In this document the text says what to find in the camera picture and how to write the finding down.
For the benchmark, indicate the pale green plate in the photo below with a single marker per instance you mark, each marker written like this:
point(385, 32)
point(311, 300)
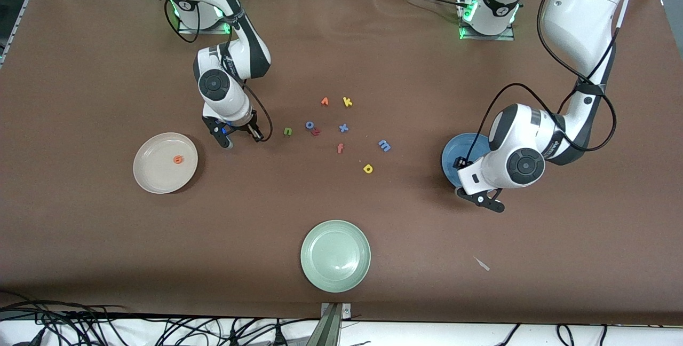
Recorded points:
point(335, 256)

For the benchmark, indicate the brown table cover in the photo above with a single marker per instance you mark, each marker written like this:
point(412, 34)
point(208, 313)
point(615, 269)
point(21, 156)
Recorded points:
point(341, 52)

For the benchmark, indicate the beige brown plate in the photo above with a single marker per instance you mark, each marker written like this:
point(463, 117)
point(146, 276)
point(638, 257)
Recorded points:
point(160, 170)

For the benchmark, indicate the yellow foam letter a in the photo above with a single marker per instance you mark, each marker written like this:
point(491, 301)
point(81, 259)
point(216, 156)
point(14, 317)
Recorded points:
point(365, 168)

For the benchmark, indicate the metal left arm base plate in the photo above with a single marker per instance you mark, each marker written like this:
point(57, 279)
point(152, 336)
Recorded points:
point(488, 38)

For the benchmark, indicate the orange foam letter e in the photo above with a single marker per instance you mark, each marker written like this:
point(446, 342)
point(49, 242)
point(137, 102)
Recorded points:
point(177, 160)

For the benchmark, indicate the blue foam letter m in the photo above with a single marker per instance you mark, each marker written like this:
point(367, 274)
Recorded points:
point(384, 146)

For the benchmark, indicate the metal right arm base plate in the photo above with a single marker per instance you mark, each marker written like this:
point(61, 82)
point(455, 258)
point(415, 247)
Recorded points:
point(203, 31)

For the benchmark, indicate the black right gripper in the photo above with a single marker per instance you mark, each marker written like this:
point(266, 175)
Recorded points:
point(246, 127)

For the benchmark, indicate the blue plate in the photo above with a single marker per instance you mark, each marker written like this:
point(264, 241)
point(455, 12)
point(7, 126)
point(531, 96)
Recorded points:
point(459, 146)

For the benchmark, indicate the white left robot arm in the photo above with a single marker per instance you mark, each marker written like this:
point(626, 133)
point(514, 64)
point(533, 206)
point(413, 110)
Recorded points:
point(576, 15)

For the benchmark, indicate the white tape scrap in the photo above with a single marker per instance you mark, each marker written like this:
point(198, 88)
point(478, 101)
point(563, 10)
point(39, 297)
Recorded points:
point(482, 264)

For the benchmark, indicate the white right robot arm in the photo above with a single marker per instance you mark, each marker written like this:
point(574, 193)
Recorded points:
point(213, 87)

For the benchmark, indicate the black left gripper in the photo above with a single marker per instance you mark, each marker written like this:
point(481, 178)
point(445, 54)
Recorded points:
point(458, 163)

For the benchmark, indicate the grey metal bracket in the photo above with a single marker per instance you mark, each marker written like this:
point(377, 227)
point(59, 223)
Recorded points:
point(332, 324)

